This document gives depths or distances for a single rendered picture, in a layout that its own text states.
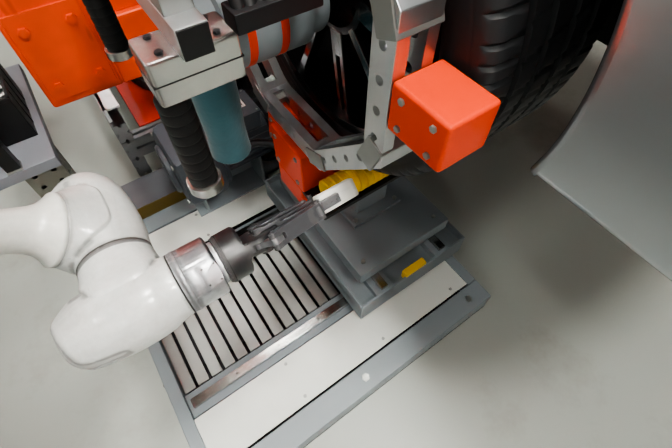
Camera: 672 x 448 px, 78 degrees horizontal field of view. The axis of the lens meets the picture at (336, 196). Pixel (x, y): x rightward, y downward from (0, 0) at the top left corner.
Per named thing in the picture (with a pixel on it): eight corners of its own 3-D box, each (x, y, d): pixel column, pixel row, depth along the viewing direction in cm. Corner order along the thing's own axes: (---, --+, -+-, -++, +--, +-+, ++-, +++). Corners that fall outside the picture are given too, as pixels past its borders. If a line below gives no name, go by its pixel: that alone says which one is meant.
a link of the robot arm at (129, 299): (184, 299, 50) (145, 222, 56) (49, 377, 45) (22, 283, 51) (205, 327, 59) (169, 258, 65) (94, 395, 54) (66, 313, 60)
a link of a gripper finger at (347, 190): (313, 197, 65) (315, 198, 64) (350, 177, 67) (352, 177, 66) (321, 214, 65) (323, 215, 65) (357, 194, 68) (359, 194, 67)
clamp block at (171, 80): (248, 76, 43) (238, 29, 38) (163, 111, 40) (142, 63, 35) (226, 52, 45) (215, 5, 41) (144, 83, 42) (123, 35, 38)
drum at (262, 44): (335, 53, 65) (335, -42, 54) (209, 106, 58) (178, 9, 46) (288, 13, 72) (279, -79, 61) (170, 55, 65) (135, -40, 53)
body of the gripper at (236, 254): (226, 277, 64) (278, 247, 67) (236, 291, 56) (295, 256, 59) (202, 235, 62) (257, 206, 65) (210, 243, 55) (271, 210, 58)
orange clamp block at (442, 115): (431, 104, 53) (484, 146, 48) (383, 129, 50) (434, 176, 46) (443, 56, 47) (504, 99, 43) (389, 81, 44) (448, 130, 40)
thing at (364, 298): (458, 252, 123) (466, 235, 115) (360, 320, 111) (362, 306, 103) (356, 149, 147) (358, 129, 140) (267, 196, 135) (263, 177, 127)
